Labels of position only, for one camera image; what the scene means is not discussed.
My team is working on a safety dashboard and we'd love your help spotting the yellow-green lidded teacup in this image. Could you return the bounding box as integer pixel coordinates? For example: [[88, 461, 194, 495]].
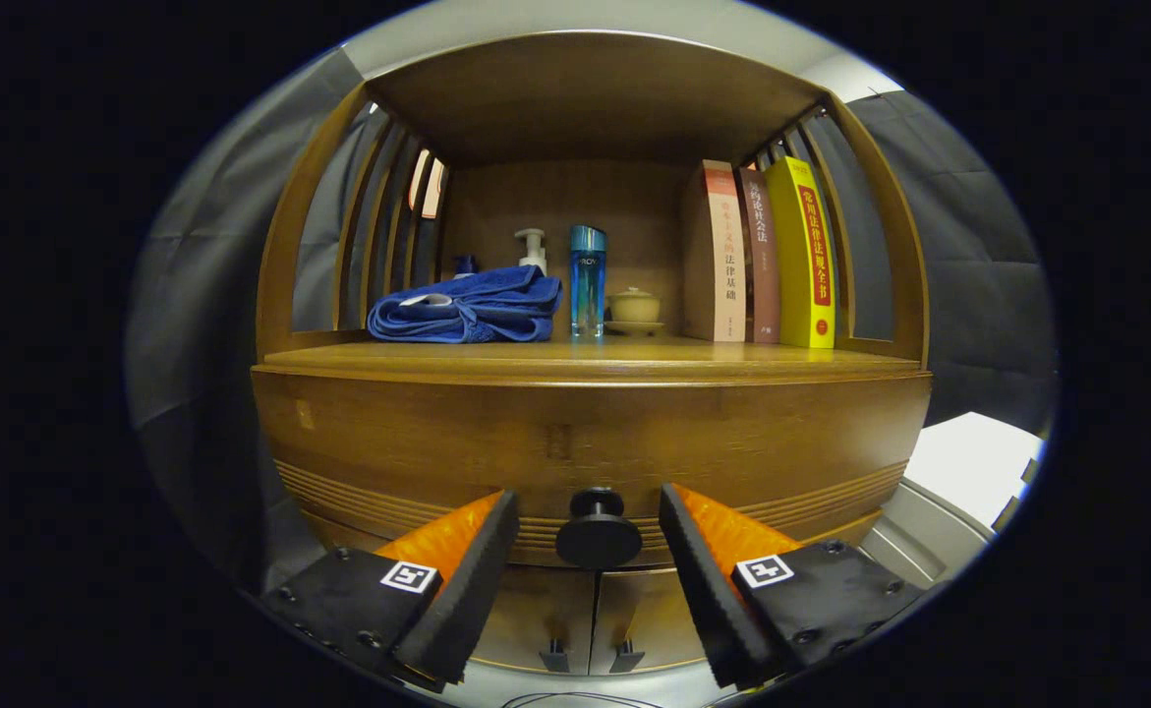
[[604, 286, 665, 337]]

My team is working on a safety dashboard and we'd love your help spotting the wooden cabinet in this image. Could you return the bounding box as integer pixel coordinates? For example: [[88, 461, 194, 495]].
[[251, 29, 933, 679]]

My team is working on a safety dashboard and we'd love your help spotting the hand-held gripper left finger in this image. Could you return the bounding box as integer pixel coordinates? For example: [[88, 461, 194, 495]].
[[259, 489, 522, 689]]

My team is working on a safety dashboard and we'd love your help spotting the wooden countertop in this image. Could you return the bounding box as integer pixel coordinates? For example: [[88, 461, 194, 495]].
[[253, 334, 930, 386]]

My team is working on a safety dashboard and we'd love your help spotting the wooden drawer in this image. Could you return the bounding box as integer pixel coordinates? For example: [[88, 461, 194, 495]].
[[253, 369, 933, 571]]

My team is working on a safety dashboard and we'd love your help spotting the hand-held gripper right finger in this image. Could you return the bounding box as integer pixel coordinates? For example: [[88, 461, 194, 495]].
[[659, 482, 928, 689]]

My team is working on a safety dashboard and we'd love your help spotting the yellow book red label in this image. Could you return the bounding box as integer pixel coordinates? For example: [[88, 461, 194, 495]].
[[765, 155, 837, 350]]

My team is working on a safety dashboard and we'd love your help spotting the brown book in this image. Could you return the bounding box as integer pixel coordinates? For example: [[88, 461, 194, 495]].
[[738, 167, 782, 344]]

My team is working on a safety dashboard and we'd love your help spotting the white table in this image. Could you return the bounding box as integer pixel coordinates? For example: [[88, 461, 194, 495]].
[[860, 411, 1046, 591]]

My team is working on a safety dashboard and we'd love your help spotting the blue folded towel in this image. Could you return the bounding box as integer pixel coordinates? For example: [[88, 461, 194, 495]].
[[367, 265, 564, 345]]

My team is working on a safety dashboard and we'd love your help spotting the blue glass bottle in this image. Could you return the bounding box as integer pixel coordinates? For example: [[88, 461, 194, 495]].
[[569, 224, 607, 340]]

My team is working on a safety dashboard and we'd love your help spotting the black round drawer knob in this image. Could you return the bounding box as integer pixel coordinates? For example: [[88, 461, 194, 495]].
[[555, 487, 644, 570]]

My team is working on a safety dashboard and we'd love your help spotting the white pump bottle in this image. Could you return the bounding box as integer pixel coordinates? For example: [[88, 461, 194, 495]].
[[514, 228, 548, 276]]

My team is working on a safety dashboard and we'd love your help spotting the wooden cabinet door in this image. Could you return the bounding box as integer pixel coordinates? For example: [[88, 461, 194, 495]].
[[590, 568, 723, 675], [472, 565, 598, 677]]

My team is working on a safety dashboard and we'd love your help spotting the beige book orange band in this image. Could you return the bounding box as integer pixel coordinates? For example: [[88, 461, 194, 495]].
[[681, 159, 748, 343]]

